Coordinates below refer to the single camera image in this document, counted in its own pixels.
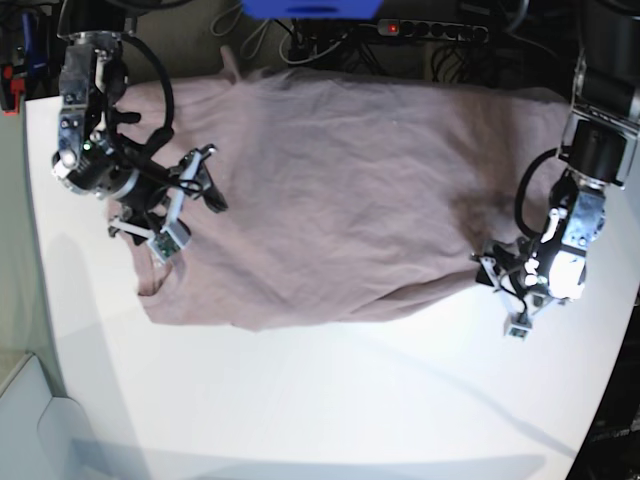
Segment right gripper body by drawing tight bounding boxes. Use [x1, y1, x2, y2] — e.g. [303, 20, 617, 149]
[108, 144, 217, 245]

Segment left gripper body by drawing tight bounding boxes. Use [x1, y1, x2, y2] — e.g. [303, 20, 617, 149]
[470, 237, 555, 325]

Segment mauve t-shirt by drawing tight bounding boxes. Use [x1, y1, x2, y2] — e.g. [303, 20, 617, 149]
[132, 52, 568, 331]

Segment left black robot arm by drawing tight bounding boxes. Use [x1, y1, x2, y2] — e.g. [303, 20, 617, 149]
[474, 1, 639, 339]

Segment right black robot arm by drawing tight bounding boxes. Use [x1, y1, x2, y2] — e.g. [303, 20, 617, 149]
[52, 1, 228, 256]

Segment red and black clamp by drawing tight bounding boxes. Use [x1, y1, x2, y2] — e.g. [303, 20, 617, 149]
[1, 63, 26, 116]

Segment blue plastic box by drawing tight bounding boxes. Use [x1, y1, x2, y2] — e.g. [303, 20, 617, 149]
[241, 0, 382, 20]

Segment black power strip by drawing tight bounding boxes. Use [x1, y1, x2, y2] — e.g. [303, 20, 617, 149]
[376, 19, 490, 44]

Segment grey rounded bin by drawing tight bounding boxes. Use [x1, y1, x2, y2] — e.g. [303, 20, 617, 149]
[1, 355, 100, 479]

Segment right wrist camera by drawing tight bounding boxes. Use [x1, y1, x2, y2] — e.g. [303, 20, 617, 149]
[146, 221, 191, 263]

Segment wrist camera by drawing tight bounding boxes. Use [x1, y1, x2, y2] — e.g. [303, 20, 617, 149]
[504, 312, 533, 340]
[146, 221, 191, 263]

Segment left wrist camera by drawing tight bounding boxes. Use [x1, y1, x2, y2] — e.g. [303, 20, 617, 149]
[504, 312, 533, 340]

